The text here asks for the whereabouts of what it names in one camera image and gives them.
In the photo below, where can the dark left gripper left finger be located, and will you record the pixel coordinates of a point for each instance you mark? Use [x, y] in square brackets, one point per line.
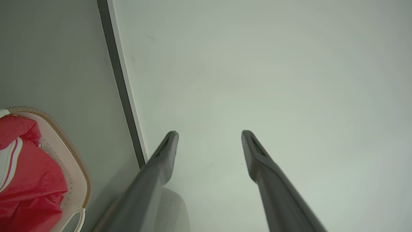
[148, 190]

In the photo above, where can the red white clothing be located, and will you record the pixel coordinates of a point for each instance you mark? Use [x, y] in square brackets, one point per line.
[32, 180]

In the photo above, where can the grey fabric sofa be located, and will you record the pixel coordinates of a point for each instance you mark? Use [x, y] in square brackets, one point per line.
[175, 212]

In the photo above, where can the white laundry basket brown rim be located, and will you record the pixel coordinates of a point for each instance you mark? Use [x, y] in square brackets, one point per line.
[76, 175]

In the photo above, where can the dark grey baseboard strip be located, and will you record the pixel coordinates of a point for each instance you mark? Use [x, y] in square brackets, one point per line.
[119, 74]

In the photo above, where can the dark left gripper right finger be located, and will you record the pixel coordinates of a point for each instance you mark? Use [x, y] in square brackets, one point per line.
[276, 196]

